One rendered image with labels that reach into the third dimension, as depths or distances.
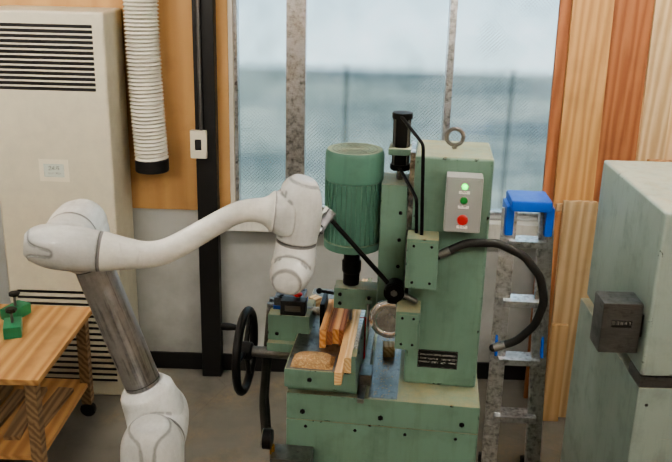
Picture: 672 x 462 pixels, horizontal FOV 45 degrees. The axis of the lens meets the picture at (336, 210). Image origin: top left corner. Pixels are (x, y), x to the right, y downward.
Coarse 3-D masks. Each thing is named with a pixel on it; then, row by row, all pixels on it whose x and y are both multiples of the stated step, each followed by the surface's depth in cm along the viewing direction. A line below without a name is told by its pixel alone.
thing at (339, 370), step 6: (354, 312) 264; (348, 330) 251; (348, 336) 247; (342, 342) 243; (342, 348) 239; (342, 354) 236; (342, 360) 232; (336, 366) 229; (342, 366) 229; (336, 372) 226; (342, 372) 229; (336, 378) 226; (342, 378) 230; (336, 384) 227
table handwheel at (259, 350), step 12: (252, 312) 266; (240, 324) 254; (252, 324) 273; (240, 336) 252; (252, 336) 276; (240, 348) 251; (252, 348) 263; (264, 348) 262; (240, 360) 251; (252, 360) 275; (240, 372) 252; (252, 372) 273; (240, 384) 254
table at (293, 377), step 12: (300, 336) 255; (312, 336) 255; (276, 348) 257; (288, 348) 257; (300, 348) 247; (312, 348) 248; (324, 348) 248; (336, 348) 248; (288, 360) 240; (336, 360) 241; (360, 360) 250; (288, 372) 236; (300, 372) 235; (312, 372) 235; (324, 372) 234; (288, 384) 237; (300, 384) 236; (312, 384) 236; (324, 384) 235; (348, 384) 234
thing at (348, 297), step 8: (336, 280) 256; (336, 288) 250; (344, 288) 250; (352, 288) 250; (360, 288) 250; (368, 288) 250; (376, 288) 250; (336, 296) 251; (344, 296) 251; (352, 296) 250; (360, 296) 250; (376, 296) 249; (336, 304) 252; (344, 304) 251; (352, 304) 251; (360, 304) 251
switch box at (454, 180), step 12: (456, 180) 221; (468, 180) 221; (480, 180) 221; (456, 192) 222; (480, 192) 222; (456, 204) 223; (468, 204) 223; (480, 204) 223; (444, 216) 225; (456, 216) 224; (468, 216) 224; (480, 216) 224; (444, 228) 226; (456, 228) 225; (468, 228) 225
